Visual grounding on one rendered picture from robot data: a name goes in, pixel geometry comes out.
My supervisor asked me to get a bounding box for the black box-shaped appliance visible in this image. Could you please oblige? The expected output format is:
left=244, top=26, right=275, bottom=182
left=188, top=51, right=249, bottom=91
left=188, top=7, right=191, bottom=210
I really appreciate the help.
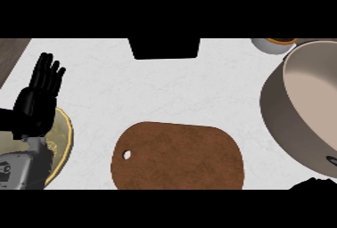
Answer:
left=126, top=37, right=201, bottom=61

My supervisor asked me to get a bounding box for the olive plate with yellow rim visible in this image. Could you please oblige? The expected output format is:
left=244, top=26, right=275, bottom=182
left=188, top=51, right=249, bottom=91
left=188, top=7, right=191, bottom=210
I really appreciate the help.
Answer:
left=0, top=107, right=76, bottom=187

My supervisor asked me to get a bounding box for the large grey metal pot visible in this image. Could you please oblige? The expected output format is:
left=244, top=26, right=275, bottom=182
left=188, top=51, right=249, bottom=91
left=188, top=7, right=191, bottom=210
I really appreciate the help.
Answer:
left=259, top=40, right=337, bottom=179

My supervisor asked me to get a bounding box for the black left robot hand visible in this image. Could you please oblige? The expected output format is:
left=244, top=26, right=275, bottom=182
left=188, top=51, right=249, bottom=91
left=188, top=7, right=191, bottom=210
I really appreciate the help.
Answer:
left=0, top=52, right=67, bottom=141

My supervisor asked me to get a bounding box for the brown wooden cutting board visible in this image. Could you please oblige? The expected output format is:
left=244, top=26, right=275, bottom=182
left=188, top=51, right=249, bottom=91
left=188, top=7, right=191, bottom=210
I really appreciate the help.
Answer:
left=110, top=120, right=246, bottom=191

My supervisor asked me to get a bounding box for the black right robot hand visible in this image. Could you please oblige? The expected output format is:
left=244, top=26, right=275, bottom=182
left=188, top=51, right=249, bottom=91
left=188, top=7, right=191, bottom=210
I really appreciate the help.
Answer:
left=289, top=176, right=337, bottom=191

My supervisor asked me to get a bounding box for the white cup with orange rim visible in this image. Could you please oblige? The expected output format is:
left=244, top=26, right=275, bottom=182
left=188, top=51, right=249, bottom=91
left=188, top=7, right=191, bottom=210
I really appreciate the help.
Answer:
left=250, top=37, right=301, bottom=55

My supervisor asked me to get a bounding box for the dark wooden panel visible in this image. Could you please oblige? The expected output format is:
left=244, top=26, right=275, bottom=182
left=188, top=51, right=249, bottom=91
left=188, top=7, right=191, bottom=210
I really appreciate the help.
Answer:
left=0, top=37, right=33, bottom=89

